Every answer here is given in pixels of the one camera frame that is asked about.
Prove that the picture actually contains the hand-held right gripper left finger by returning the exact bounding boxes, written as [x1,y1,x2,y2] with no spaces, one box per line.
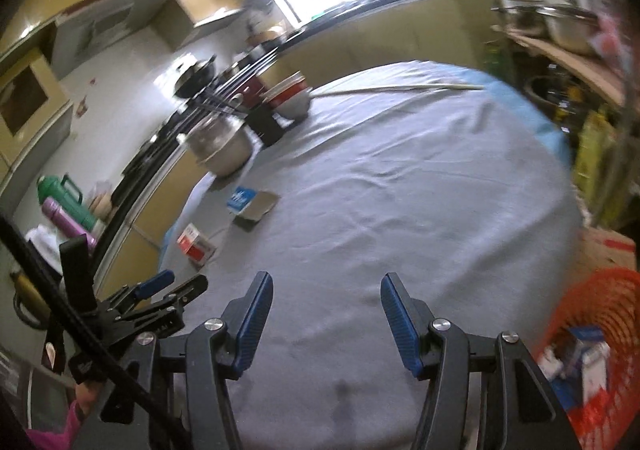
[100,271,275,450]

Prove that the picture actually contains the purple thermos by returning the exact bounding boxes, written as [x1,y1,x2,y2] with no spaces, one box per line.
[41,197,98,251]

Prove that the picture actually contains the black chopstick holder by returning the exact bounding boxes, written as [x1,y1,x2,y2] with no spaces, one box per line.
[247,104,283,147]

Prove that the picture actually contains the small red box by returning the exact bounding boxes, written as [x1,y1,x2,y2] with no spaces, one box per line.
[176,222,218,265]

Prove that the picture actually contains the black cable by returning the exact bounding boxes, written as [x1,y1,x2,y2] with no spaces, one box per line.
[0,215,196,450]

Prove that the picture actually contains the person's left hand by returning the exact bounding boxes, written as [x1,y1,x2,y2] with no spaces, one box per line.
[74,379,101,418]

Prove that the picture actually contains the long wooden stick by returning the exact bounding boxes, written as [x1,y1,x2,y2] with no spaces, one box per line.
[312,82,486,98]

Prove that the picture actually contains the large steel pot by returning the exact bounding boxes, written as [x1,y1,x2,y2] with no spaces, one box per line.
[542,4,601,55]

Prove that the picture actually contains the brass kettle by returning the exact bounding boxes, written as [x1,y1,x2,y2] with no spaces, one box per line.
[12,270,56,328]

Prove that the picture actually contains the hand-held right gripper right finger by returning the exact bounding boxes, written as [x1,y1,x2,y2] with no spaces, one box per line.
[380,272,583,450]

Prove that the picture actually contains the black gas stove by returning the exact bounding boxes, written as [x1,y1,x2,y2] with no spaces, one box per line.
[112,117,201,213]

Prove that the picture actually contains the green thermos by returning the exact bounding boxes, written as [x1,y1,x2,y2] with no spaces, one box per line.
[37,175,96,233]

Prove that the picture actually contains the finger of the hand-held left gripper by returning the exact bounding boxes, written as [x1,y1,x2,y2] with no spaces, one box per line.
[100,270,176,313]
[117,274,209,333]

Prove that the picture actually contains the metal pot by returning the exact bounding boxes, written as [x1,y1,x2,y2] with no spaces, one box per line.
[186,112,251,165]

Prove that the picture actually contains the kitchen counter cabinet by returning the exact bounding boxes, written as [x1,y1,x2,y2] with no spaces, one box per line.
[280,0,531,88]

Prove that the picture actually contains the metal shelf rack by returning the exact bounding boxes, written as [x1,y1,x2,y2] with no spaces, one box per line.
[472,0,640,231]

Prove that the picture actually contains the range hood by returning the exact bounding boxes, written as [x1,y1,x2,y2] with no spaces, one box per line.
[52,0,171,75]

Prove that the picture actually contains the open blue carton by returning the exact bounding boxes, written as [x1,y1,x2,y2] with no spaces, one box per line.
[226,185,281,231]

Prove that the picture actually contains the small steel pot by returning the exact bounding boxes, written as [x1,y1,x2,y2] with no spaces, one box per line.
[505,4,546,35]

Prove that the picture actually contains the red plastic bag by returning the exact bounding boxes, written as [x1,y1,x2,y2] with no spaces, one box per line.
[595,14,631,75]

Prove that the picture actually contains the red mesh basket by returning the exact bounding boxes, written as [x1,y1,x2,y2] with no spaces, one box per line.
[535,267,640,450]

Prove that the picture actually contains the black wok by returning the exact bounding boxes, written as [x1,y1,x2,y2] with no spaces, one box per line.
[172,54,218,98]

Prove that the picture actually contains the cardboard box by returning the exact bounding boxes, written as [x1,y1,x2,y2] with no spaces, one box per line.
[575,227,638,281]

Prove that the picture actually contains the blue table cover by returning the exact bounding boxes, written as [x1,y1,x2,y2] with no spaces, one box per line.
[485,74,573,165]

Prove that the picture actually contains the cream basin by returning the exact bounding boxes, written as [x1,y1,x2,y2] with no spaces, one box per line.
[200,150,253,179]

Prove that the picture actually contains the stacked red white bowls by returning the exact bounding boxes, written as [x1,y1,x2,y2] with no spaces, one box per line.
[262,72,313,121]

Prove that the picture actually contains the person's left forearm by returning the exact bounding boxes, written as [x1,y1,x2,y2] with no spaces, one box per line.
[22,402,83,450]

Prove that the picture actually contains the yellow green bag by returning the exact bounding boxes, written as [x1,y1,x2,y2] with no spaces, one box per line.
[575,110,621,225]

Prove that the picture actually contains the blue white box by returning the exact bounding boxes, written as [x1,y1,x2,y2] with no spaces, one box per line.
[550,325,613,408]

